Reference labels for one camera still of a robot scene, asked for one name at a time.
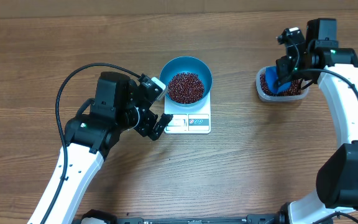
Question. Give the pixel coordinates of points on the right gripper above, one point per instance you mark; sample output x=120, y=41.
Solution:
x=283, y=69

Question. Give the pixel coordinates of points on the white digital kitchen scale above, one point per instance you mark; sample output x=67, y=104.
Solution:
x=189, y=119

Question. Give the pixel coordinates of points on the teal blue bowl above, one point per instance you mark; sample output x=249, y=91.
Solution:
x=191, y=65

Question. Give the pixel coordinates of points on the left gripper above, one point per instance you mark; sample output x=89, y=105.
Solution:
x=150, y=119

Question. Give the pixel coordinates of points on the clear plastic food container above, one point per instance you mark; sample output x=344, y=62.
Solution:
x=275, y=99

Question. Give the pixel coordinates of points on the red beans in bowl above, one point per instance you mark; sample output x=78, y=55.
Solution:
x=185, y=88

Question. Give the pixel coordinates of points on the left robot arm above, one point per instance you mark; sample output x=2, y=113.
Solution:
x=120, y=104

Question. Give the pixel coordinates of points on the red adzuki beans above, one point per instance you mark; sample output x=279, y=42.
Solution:
x=293, y=90

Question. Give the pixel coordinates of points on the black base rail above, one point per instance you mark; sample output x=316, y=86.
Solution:
x=100, y=217

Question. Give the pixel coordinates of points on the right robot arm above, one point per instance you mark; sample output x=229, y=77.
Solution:
x=316, y=58

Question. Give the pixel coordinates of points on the blue plastic measuring scoop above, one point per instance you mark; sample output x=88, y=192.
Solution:
x=272, y=83

